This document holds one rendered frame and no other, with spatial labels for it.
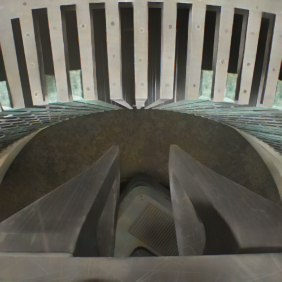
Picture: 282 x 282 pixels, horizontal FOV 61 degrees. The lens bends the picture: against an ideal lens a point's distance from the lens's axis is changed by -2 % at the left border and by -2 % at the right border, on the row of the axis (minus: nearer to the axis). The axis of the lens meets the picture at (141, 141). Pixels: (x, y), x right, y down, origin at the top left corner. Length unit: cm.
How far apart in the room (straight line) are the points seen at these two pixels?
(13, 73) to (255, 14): 21
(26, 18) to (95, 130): 108
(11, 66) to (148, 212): 89
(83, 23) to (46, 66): 5
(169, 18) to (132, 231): 96
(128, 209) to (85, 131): 48
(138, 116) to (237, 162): 58
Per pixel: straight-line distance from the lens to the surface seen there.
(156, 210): 106
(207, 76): 22
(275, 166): 136
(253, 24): 24
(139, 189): 104
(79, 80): 22
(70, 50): 24
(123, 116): 127
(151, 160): 129
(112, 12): 23
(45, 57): 25
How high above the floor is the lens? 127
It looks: 83 degrees down
